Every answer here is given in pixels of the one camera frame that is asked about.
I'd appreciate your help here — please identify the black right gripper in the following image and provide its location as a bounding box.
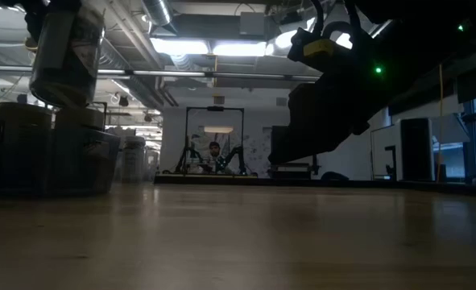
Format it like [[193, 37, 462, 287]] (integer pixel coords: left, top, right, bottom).
[[267, 22, 399, 164]]

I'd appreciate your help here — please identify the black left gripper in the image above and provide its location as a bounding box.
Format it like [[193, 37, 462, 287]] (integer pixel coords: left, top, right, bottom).
[[2, 0, 84, 52]]

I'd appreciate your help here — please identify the brown-lid spice jar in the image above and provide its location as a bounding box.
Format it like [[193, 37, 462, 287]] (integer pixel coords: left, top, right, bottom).
[[29, 6, 106, 109], [0, 101, 54, 194], [54, 106, 106, 194]]

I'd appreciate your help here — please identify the white-lid spice jar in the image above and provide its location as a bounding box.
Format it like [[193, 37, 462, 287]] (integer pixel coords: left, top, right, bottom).
[[121, 135, 147, 182]]

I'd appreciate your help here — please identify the black monitor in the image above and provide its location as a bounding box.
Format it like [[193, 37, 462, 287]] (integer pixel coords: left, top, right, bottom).
[[271, 125, 290, 156]]

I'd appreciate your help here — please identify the person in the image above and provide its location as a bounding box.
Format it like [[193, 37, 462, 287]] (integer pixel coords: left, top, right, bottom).
[[204, 140, 229, 176]]

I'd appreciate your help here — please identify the black tower cabinet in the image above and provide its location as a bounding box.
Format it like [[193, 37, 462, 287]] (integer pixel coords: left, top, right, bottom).
[[400, 118, 435, 182]]

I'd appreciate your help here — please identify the grey ceiling pipe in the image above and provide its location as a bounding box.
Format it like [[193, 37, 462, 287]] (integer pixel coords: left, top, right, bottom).
[[0, 64, 323, 81]]

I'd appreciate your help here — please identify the smoked grey plastic bin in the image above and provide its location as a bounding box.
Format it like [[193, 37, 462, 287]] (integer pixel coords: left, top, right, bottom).
[[0, 127, 122, 198]]

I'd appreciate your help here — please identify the ceiling light panel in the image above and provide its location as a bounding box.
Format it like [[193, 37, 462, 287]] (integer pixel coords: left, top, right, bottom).
[[149, 37, 277, 58]]

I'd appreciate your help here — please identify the clear plastic bin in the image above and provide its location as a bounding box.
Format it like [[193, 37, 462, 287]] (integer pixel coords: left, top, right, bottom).
[[118, 135, 161, 183]]

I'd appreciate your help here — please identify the black background rig frame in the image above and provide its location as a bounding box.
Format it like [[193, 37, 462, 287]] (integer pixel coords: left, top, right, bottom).
[[184, 106, 246, 177]]

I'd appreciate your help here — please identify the black metal table frame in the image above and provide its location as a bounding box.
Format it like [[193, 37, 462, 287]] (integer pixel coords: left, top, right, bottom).
[[155, 173, 476, 199]]

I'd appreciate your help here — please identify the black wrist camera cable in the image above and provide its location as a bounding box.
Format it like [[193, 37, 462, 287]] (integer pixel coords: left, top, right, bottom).
[[308, 0, 363, 44]]

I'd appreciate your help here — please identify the silver ventilation duct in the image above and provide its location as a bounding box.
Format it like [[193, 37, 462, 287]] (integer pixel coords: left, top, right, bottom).
[[142, 0, 175, 27]]

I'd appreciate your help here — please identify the yellow hanging cable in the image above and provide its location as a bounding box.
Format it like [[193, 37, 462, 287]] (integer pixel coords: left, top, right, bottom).
[[436, 62, 445, 182]]

